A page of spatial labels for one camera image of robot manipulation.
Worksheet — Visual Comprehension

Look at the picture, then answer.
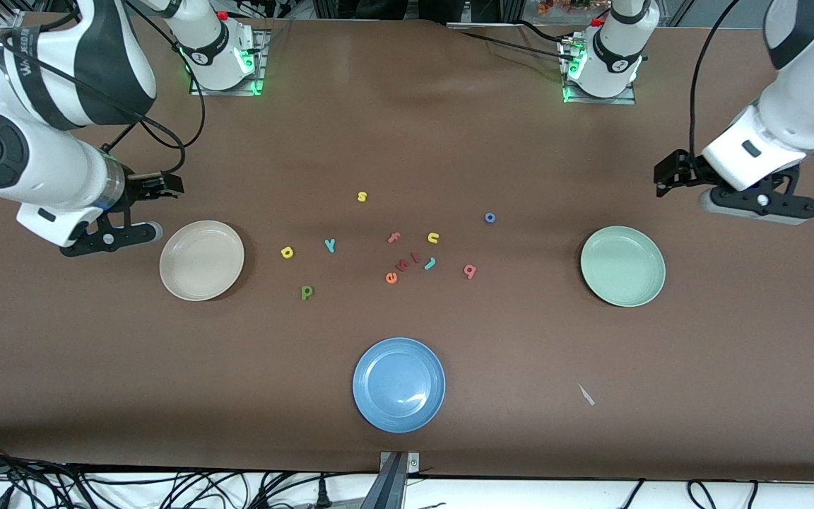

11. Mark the beige brown plate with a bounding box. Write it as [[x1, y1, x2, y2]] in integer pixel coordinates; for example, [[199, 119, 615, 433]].
[[159, 220, 246, 303]]

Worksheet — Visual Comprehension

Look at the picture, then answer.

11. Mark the light green plate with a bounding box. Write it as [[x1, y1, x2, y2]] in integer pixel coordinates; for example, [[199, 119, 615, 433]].
[[579, 226, 667, 308]]

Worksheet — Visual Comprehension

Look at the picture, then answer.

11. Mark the brown table cover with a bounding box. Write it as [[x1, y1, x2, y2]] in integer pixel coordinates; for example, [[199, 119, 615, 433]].
[[0, 13, 814, 481]]

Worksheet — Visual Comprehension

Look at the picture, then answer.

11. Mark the blue plate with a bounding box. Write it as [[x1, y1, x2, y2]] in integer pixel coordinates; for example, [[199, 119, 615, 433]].
[[352, 337, 447, 433]]

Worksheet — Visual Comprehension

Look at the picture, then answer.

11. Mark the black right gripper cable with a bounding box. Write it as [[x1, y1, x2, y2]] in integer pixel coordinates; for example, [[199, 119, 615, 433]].
[[0, 32, 187, 177]]

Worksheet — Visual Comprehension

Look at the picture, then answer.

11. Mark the black right arm loop cable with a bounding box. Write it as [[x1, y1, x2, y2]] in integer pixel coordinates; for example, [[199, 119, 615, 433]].
[[100, 0, 207, 153]]

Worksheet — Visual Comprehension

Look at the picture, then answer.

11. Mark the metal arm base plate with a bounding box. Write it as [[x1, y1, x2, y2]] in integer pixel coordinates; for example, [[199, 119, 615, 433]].
[[189, 28, 270, 96], [561, 35, 637, 105]]

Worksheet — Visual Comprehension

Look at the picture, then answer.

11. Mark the short black base cable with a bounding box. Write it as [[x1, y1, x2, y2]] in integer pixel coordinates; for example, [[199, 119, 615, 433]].
[[517, 20, 570, 43]]

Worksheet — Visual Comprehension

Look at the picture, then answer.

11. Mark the long black base cable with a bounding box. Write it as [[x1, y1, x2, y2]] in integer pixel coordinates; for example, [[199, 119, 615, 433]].
[[460, 30, 574, 61]]

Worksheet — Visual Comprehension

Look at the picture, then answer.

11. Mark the looped black hanging cable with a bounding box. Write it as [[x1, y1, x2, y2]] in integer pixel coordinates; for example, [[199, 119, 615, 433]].
[[688, 479, 717, 509]]

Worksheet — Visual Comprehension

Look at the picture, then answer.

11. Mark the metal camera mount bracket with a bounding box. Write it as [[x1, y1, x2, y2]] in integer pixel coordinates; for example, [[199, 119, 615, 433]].
[[361, 451, 420, 509]]

